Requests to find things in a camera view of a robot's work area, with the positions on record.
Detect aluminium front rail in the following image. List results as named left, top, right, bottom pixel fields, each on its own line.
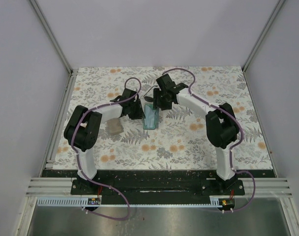
left=26, top=177, right=293, bottom=198

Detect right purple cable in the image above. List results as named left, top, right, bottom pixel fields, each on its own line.
left=161, top=67, right=256, bottom=213

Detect white slotted cable duct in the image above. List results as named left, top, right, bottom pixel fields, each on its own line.
left=37, top=197, right=101, bottom=207

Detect left aluminium frame post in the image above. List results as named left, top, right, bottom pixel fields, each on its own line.
left=28, top=0, right=73, bottom=75

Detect right aluminium frame post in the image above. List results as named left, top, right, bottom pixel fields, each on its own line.
left=242, top=0, right=287, bottom=74

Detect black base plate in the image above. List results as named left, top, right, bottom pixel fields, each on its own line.
left=70, top=168, right=246, bottom=196

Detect purple cable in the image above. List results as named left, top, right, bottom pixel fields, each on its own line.
left=161, top=67, right=256, bottom=213
left=75, top=77, right=142, bottom=221

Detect black aviator sunglasses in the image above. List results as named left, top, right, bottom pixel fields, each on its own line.
left=143, top=85, right=158, bottom=103

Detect floral table mat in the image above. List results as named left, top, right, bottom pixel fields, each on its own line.
left=66, top=66, right=272, bottom=170

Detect aluminium frame post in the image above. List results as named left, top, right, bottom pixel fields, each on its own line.
left=28, top=0, right=73, bottom=75
left=242, top=0, right=287, bottom=74

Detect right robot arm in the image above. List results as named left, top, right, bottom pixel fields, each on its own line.
left=153, top=74, right=240, bottom=195

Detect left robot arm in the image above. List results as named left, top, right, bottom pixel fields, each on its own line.
left=63, top=88, right=145, bottom=194

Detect grey-blue glasses case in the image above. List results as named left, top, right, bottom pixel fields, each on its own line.
left=143, top=104, right=159, bottom=130

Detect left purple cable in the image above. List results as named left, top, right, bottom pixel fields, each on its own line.
left=75, top=77, right=142, bottom=221

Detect brown glasses case green lining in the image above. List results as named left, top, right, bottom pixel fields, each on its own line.
left=107, top=118, right=123, bottom=135

